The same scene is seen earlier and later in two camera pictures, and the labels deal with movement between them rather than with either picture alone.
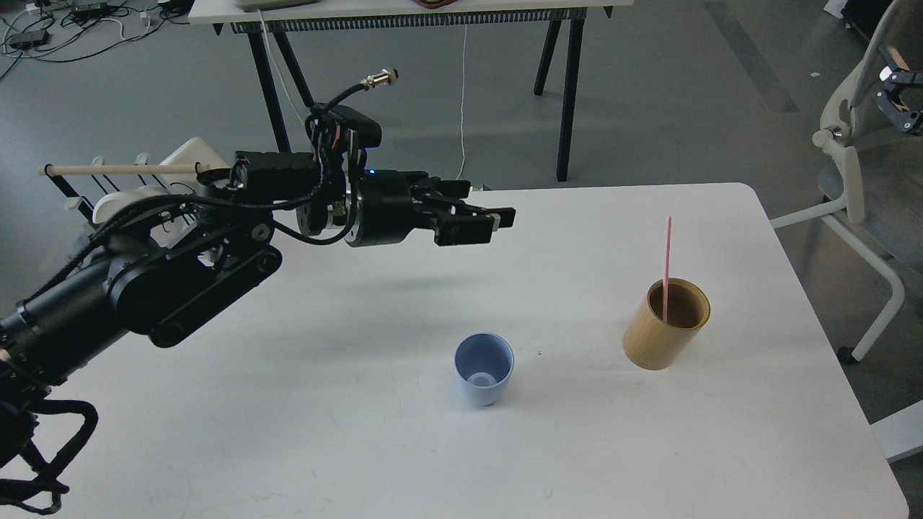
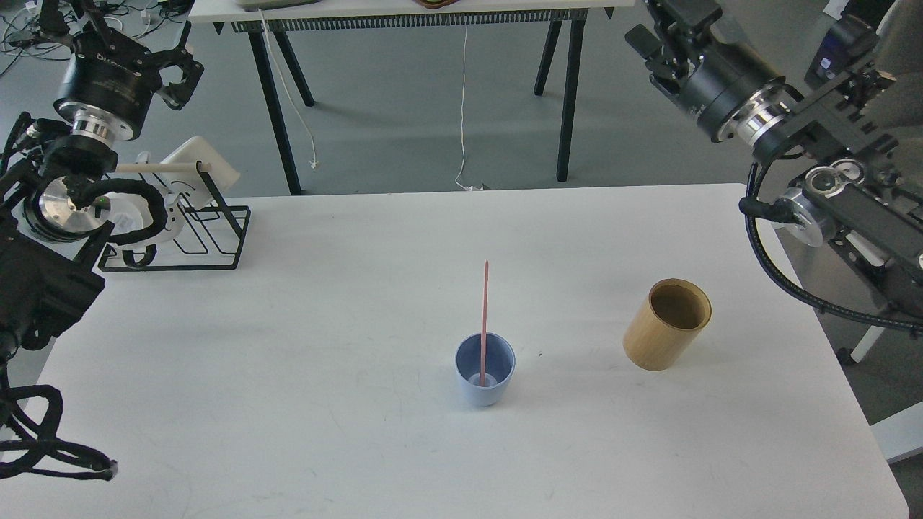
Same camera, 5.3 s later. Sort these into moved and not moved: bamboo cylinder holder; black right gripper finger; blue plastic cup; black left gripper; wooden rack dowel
Moved: black right gripper finger; black left gripper
Not moved: bamboo cylinder holder; blue plastic cup; wooden rack dowel
